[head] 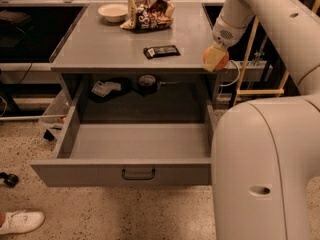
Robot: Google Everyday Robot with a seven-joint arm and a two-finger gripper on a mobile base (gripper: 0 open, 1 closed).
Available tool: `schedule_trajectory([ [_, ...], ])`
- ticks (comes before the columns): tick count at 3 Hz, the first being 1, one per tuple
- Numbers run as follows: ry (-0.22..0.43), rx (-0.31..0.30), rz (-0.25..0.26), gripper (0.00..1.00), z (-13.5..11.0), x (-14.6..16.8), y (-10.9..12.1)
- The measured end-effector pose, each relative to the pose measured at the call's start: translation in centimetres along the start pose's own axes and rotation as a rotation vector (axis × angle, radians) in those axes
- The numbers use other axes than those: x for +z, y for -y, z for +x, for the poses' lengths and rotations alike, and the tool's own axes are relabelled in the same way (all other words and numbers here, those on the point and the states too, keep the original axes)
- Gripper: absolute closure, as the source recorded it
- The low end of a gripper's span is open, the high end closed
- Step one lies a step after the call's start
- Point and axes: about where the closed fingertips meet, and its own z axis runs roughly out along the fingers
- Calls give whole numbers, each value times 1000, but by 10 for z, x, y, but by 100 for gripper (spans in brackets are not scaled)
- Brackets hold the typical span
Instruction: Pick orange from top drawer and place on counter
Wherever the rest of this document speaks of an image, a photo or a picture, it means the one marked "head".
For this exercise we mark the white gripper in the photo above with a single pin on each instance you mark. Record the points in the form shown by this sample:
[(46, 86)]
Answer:
[(224, 34)]

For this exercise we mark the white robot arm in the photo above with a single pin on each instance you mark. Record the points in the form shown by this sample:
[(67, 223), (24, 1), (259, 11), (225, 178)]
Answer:
[(265, 151)]

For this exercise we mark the grey open top drawer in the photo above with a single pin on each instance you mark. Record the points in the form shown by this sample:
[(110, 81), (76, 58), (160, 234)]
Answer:
[(95, 154)]

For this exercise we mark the black snack bar wrapper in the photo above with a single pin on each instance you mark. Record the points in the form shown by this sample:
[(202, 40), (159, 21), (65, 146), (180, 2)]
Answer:
[(161, 51)]

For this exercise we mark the black round tape roll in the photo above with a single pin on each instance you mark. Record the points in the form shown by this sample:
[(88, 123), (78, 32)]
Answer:
[(148, 84)]

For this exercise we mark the brown crumpled chip bag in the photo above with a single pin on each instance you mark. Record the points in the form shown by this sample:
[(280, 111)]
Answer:
[(149, 15)]

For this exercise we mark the grey metal cabinet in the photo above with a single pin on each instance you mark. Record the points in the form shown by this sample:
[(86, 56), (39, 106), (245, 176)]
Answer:
[(97, 51)]

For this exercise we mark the white ceramic bowl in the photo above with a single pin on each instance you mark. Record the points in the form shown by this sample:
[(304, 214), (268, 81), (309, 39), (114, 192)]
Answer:
[(113, 13)]

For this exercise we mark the black caster wheel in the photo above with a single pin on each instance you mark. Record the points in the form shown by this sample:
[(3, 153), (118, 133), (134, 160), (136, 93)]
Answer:
[(10, 180)]

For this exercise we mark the white sneaker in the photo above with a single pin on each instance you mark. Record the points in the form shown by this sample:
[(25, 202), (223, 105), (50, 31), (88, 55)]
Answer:
[(20, 222)]

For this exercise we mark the yellow hand truck frame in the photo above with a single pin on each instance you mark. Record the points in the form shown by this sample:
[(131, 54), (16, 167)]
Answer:
[(262, 72)]

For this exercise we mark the black drawer handle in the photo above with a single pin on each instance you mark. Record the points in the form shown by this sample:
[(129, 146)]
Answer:
[(135, 175)]

